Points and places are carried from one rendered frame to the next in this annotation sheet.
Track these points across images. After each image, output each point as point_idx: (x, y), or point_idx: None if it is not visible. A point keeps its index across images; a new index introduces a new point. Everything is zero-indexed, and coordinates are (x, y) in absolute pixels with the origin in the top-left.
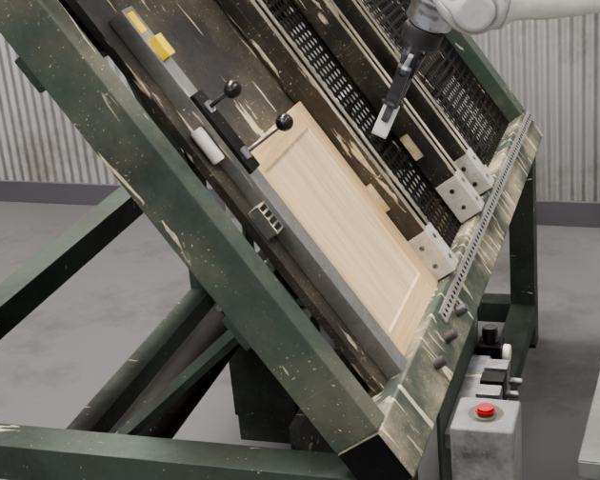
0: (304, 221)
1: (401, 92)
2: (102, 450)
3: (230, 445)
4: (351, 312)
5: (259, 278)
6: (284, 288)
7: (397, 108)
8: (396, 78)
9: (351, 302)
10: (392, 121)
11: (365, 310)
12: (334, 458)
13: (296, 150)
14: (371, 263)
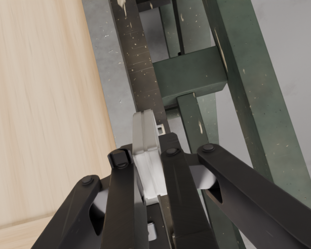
0: (79, 130)
1: (264, 177)
2: (210, 94)
3: (183, 34)
4: (111, 12)
5: (275, 78)
6: (237, 59)
7: (158, 150)
8: None
9: (106, 20)
10: (153, 128)
11: (89, 6)
12: None
13: None
14: None
